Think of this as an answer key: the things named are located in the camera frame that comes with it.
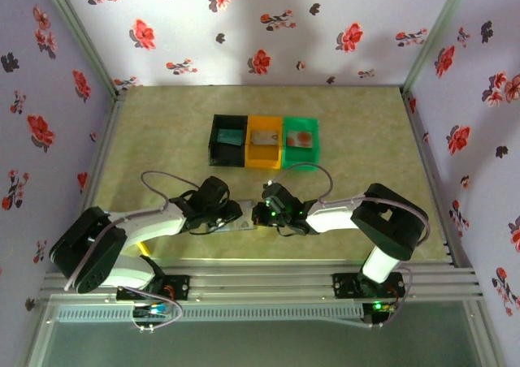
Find grey card holder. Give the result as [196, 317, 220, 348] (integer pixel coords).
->
[206, 199, 259, 235]

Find teal plastic card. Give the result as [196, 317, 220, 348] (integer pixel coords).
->
[217, 127, 244, 146]

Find beige plastic card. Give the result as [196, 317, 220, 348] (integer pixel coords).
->
[250, 130, 280, 146]

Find white card red circles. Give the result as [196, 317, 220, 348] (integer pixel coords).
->
[287, 130, 314, 149]

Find black plastic bin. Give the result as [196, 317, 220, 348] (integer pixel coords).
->
[209, 114, 249, 168]

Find yellow plastic bin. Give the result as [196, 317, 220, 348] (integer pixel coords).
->
[245, 114, 285, 170]

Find green plastic bin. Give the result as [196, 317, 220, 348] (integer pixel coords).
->
[280, 116, 322, 171]

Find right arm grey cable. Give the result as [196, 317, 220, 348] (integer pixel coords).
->
[267, 162, 431, 330]

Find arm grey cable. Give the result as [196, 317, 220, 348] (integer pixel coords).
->
[64, 171, 202, 334]
[267, 162, 431, 330]

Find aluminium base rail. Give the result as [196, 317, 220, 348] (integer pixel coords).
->
[40, 261, 484, 303]

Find left arm grey cable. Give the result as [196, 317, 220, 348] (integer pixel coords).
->
[64, 171, 202, 334]

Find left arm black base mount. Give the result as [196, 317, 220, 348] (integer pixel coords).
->
[116, 274, 191, 303]

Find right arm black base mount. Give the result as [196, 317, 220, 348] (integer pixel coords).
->
[331, 272, 407, 301]

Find grey slotted cable duct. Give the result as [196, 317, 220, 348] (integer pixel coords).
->
[52, 304, 365, 324]

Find aluminium side rail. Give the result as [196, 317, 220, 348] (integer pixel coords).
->
[401, 87, 460, 267]
[64, 90, 128, 270]

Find aluminium corner post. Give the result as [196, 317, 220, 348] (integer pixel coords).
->
[38, 0, 123, 98]
[401, 0, 476, 94]

